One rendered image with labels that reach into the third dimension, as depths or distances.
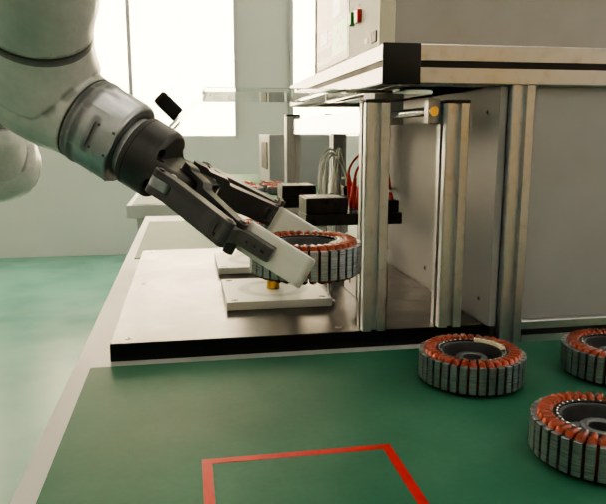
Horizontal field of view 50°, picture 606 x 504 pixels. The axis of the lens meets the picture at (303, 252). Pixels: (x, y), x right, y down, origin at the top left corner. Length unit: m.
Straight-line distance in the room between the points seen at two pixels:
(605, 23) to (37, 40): 0.74
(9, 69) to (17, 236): 5.25
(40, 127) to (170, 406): 0.30
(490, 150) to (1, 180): 0.99
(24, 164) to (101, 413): 0.89
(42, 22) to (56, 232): 5.24
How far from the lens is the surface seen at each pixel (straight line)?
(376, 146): 0.80
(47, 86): 0.68
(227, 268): 1.16
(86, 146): 0.68
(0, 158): 1.43
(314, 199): 0.95
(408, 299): 0.99
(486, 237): 0.87
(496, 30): 0.96
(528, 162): 0.85
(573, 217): 0.91
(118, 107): 0.67
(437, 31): 0.93
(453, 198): 0.84
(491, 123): 0.86
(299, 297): 0.94
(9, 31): 0.65
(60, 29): 0.64
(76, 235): 5.82
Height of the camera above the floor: 1.01
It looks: 10 degrees down
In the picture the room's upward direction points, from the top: straight up
